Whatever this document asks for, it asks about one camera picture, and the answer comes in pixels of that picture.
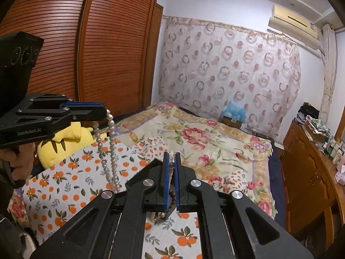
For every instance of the beige wall air conditioner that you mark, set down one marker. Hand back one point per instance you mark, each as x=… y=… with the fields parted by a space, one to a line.
x=295 y=27

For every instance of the beige tied curtain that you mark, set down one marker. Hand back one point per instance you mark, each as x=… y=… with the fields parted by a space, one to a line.
x=329 y=72

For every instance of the orange fruit print cloth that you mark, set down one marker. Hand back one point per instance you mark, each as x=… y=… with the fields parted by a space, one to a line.
x=67 y=188

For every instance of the brown slatted wooden wardrobe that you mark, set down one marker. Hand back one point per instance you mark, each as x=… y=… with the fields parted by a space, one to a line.
x=107 y=45

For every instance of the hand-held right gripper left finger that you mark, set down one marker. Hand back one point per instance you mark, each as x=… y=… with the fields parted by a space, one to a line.
x=166 y=183

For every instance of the floral blanket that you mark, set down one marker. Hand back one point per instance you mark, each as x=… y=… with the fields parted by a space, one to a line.
x=215 y=145

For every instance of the navy bed sheet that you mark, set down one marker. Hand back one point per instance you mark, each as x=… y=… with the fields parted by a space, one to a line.
x=276 y=180

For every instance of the stack of folded clothes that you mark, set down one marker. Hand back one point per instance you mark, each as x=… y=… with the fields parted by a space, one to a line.
x=314 y=121

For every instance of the cardboard box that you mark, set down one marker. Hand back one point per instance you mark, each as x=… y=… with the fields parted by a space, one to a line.
x=231 y=122

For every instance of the person's left hand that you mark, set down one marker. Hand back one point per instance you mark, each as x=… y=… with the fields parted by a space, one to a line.
x=21 y=162

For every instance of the wooden sideboard cabinet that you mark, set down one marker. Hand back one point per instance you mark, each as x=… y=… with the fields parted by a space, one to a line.
x=304 y=172

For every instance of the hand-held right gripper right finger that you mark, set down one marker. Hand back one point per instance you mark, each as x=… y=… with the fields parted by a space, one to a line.
x=177 y=183

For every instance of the pink tissue box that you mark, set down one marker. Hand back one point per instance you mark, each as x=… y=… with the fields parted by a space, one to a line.
x=341 y=175

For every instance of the blue plastic bag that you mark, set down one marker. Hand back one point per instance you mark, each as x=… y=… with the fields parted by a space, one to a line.
x=234 y=110

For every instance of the row of toiletry bottles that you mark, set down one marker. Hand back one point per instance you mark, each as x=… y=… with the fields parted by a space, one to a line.
x=334 y=148

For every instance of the yellow plush toy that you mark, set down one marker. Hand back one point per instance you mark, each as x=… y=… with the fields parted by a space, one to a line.
x=54 y=151

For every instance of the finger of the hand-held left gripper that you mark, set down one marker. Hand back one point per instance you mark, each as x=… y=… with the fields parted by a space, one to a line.
x=86 y=104
x=89 y=116

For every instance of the circle pattern sheer curtain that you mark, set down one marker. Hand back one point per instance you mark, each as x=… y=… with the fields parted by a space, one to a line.
x=229 y=72

